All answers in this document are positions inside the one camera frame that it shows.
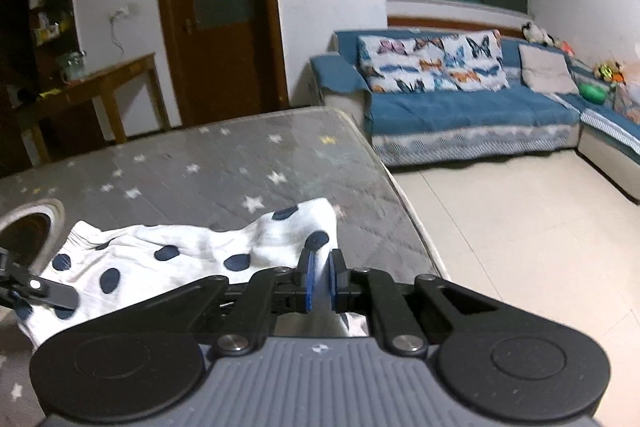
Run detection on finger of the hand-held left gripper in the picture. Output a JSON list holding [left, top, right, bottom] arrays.
[[0, 248, 81, 311]]

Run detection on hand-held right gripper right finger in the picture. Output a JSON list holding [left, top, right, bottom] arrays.
[[330, 248, 547, 356]]

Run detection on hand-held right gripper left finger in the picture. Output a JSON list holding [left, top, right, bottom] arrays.
[[62, 248, 318, 356]]

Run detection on white polka dot garment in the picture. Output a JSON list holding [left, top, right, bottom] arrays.
[[17, 197, 372, 349]]

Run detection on round white-rimmed dark disc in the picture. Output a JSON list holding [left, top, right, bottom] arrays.
[[0, 199, 67, 280]]

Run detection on blue sofa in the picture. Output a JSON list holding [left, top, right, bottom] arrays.
[[308, 27, 640, 204]]

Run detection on wooden table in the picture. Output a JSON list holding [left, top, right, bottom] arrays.
[[14, 52, 172, 166]]

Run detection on glass jar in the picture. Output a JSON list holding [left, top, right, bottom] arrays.
[[55, 50, 87, 83]]

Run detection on butterfly print cushion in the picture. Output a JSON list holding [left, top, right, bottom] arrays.
[[357, 30, 512, 94]]

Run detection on brown wooden door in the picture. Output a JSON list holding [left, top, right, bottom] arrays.
[[151, 0, 291, 128]]

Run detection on dark wooden shelf cabinet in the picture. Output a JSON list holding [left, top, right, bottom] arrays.
[[0, 0, 82, 110]]

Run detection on yellow and white packets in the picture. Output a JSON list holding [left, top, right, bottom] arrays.
[[27, 0, 72, 46]]

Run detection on grey pillow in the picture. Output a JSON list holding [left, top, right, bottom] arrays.
[[518, 43, 582, 96]]

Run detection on black and white plush toy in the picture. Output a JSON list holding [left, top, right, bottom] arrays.
[[521, 21, 557, 48]]

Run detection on green ball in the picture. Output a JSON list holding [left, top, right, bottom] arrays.
[[578, 82, 608, 104]]

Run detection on colourful toys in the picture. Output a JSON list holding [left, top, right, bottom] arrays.
[[592, 59, 629, 86]]

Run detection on white wall socket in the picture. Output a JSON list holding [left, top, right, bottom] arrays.
[[108, 5, 141, 22]]

